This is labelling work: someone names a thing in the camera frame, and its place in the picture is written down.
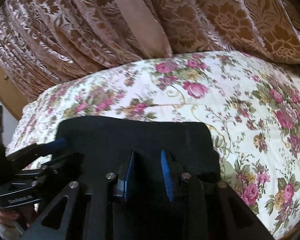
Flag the person's left hand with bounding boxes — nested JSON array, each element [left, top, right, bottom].
[[0, 205, 38, 224]]

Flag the wooden cabinet door with knob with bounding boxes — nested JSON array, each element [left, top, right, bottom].
[[0, 49, 28, 121]]

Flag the black embroidered pants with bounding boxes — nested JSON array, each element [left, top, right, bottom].
[[51, 116, 222, 240]]

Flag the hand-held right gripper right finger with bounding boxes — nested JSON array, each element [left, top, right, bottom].
[[160, 149, 274, 240]]

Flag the floral bedspread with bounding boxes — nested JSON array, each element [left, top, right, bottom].
[[5, 50, 300, 238]]

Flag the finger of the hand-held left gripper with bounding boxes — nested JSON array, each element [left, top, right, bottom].
[[14, 151, 85, 179], [5, 137, 67, 163]]

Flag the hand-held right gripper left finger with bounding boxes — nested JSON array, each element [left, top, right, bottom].
[[21, 149, 137, 240]]

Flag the brown floral curtain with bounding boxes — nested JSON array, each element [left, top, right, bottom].
[[0, 0, 300, 103]]

